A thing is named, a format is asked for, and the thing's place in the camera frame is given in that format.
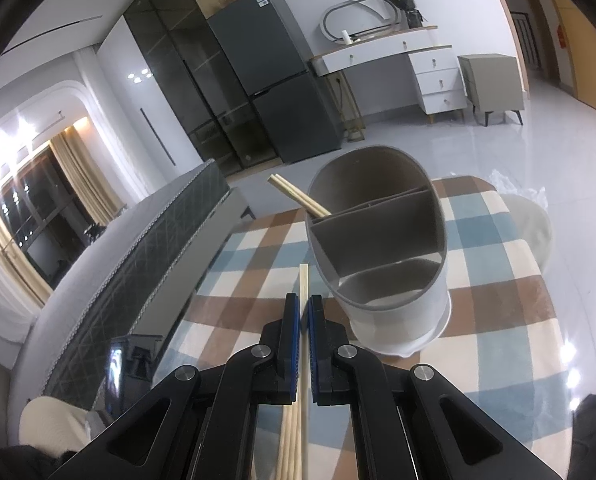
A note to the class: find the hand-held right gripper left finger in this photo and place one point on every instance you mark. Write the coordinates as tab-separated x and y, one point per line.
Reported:
292	332

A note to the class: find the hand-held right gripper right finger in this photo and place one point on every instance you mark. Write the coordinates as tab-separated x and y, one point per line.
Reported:
314	335

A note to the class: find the wooden chopstick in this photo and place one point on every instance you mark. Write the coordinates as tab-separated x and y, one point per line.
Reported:
281	452
303	191
304	285
295	452
290	193

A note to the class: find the grey white utensil holder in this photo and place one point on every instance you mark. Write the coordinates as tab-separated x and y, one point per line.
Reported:
403	321

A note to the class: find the dark quilted mattress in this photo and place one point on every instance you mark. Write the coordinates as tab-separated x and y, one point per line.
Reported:
192	270

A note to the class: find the checked tablecloth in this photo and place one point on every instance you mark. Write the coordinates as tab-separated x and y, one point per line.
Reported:
503	310

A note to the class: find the gold metal stool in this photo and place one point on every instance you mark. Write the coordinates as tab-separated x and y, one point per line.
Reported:
348	110

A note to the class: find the round beige stool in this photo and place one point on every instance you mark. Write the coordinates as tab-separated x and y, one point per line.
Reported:
533	230

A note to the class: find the clear plastic bag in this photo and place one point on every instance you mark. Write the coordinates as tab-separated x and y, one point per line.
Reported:
515	187

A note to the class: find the beige pillow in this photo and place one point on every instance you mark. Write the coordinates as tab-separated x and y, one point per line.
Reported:
52	422

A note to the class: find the beige curtain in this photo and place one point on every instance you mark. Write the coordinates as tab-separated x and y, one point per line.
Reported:
7	260
85	180

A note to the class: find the dark window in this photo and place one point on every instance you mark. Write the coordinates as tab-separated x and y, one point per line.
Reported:
42	230

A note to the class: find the dark grey refrigerator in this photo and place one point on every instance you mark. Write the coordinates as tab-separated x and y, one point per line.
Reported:
273	60

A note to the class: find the white wardrobe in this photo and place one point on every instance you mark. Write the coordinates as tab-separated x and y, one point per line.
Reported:
127	110

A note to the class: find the white dressing table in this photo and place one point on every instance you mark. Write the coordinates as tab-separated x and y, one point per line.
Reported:
438	77

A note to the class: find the dark glass cabinet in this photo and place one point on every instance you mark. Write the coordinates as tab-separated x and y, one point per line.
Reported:
177	60

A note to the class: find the small white bottle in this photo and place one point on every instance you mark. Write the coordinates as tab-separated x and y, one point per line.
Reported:
347	37

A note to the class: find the beige nightstand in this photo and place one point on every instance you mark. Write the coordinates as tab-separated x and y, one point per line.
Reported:
493	82

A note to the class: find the oval mirror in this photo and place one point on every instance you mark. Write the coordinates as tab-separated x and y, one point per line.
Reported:
358	17

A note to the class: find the black bag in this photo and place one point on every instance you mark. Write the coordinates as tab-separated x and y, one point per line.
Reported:
413	17

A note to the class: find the black railing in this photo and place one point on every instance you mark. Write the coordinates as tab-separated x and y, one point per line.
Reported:
525	40

